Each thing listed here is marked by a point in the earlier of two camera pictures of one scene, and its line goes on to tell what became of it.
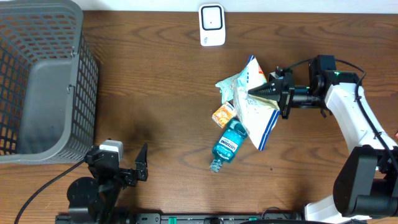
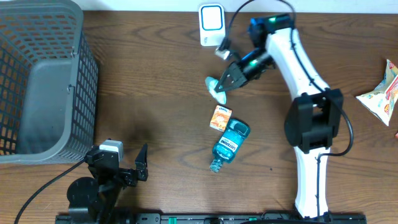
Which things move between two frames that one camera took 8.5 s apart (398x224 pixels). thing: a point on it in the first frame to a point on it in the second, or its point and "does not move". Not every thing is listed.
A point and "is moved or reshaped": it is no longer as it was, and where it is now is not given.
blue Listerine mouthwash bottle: (224, 149) does not move
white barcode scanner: (211, 25) does not move
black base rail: (96, 218) does not move
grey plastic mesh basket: (49, 83) does not move
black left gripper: (129, 179) does not move
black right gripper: (283, 94) to (236, 76)
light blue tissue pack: (227, 87) is moved or reshaped
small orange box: (224, 114) is moved or reshaped
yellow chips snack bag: (257, 112) to (380, 102)
